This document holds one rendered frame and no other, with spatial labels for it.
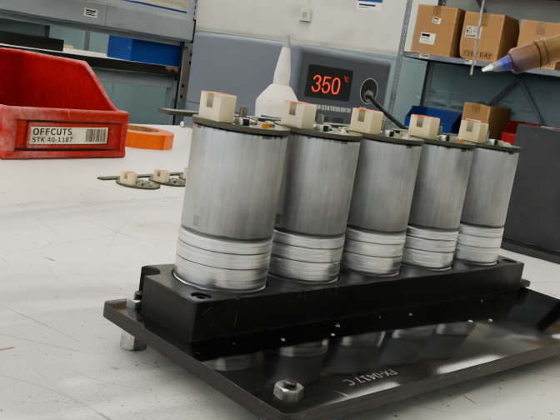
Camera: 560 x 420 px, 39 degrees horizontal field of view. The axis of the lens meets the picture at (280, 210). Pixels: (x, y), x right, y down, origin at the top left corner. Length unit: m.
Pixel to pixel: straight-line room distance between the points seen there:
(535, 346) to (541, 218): 0.21
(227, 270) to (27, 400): 0.06
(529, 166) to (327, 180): 0.24
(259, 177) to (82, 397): 0.07
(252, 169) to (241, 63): 0.51
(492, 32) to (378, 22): 1.08
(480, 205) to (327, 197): 0.08
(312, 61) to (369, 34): 4.89
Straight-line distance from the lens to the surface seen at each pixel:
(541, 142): 0.44
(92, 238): 0.32
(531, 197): 0.44
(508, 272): 0.29
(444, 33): 4.77
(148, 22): 3.30
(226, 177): 0.19
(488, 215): 0.28
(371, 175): 0.23
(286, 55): 0.59
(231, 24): 6.27
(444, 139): 0.25
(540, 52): 0.26
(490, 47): 4.69
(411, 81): 5.34
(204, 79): 0.74
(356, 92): 0.69
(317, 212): 0.21
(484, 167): 0.27
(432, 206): 0.25
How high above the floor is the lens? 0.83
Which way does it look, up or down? 10 degrees down
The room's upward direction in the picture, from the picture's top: 9 degrees clockwise
